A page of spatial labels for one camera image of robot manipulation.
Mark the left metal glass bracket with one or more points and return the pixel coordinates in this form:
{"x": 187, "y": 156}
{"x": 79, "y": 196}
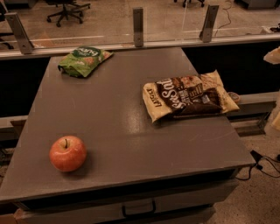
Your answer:
{"x": 24, "y": 44}

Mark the metal glass bracket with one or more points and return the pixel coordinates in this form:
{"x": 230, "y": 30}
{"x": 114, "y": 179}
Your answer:
{"x": 138, "y": 26}
{"x": 24, "y": 44}
{"x": 208, "y": 26}

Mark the middle metal glass bracket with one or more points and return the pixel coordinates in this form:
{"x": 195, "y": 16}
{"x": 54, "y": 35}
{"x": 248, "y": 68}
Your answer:
{"x": 138, "y": 26}

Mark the right metal glass bracket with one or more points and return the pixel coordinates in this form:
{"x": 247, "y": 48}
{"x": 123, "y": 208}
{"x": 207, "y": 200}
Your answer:
{"x": 208, "y": 26}

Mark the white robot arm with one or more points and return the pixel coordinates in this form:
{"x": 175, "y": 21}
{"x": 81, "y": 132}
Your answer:
{"x": 273, "y": 57}

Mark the red apple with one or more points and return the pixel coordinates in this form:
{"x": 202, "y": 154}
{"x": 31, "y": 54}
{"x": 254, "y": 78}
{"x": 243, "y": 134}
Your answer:
{"x": 68, "y": 153}

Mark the grey table drawer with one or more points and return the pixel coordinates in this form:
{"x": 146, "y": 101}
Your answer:
{"x": 192, "y": 206}

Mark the brown sea salt chip bag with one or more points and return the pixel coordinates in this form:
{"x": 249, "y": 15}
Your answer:
{"x": 188, "y": 96}

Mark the green rice chip bag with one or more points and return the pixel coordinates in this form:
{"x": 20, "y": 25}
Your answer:
{"x": 82, "y": 61}

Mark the black office chair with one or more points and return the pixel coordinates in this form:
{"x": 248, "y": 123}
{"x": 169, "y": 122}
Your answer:
{"x": 69, "y": 9}

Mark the black drawer handle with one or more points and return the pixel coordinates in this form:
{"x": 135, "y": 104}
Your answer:
{"x": 138, "y": 208}

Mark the small round tape roll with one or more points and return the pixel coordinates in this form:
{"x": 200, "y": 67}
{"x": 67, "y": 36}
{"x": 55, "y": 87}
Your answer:
{"x": 234, "y": 96}

